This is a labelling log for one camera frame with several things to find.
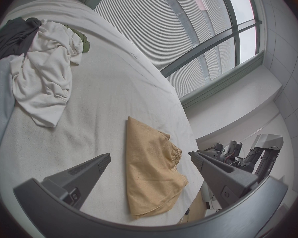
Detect black garment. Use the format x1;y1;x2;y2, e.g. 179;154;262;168
0;17;43;71

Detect tan shorts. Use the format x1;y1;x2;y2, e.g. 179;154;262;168
126;116;189;219

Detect green garment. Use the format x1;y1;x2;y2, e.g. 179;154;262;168
65;24;90;53

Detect window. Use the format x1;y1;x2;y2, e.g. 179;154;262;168
79;0;266;108

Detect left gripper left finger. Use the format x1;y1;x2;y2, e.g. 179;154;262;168
42;153;112;209

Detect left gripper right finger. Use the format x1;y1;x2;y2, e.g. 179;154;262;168
188;151;259;209

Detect pale blue garment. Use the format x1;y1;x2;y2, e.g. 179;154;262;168
0;63;16;143

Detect white garment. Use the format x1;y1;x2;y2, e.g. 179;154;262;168
10;21;83;128

